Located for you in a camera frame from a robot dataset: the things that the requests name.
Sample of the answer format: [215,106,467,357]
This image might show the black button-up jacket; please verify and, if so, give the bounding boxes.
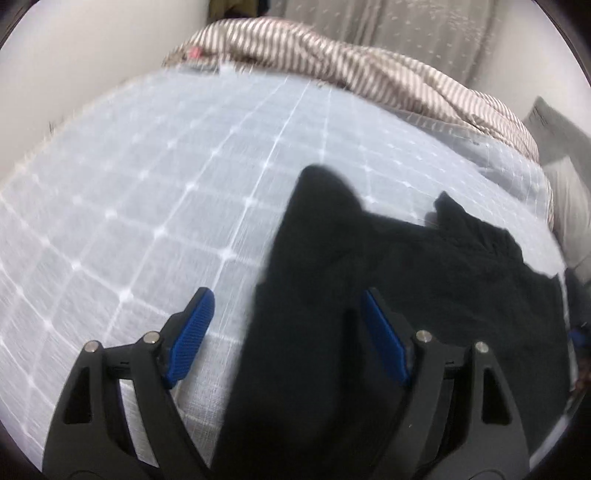
[211,166,571,479]

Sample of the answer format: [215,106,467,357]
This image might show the light grey grid bedspread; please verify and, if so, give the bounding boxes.
[1,68,565,465]

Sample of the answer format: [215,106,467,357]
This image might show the grey pillow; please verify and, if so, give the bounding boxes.
[524,97,590,283]

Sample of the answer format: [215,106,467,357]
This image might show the brown striped blanket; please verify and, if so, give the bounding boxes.
[163,17,539,161]

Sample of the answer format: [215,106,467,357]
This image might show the grey dotted curtain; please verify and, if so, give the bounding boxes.
[270,0,508,86]

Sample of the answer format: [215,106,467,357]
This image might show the dark clothes hanging on wall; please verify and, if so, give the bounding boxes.
[208,0,270,22]

